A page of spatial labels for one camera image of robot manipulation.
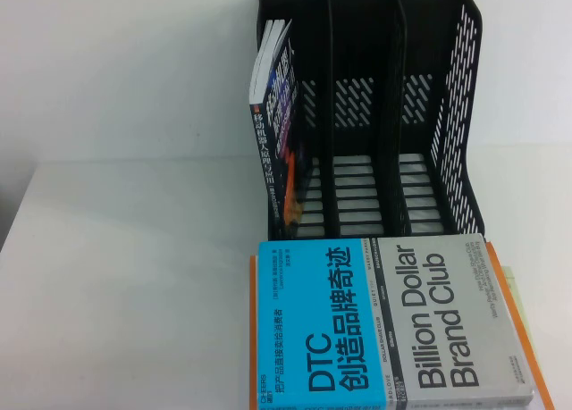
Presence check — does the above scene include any blue grey DTC book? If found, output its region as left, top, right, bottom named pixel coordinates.
left=256, top=233, right=536, bottom=410

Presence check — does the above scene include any dark robotics book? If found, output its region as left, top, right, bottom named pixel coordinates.
left=248, top=18, right=315, bottom=242

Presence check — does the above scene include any white orange ROS2 book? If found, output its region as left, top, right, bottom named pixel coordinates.
left=248, top=239, right=556, bottom=410

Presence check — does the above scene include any black plastic book stand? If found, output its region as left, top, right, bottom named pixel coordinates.
left=257, top=0, right=487, bottom=254

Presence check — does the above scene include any pale yellow book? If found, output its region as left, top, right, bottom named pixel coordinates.
left=499, top=264, right=544, bottom=363

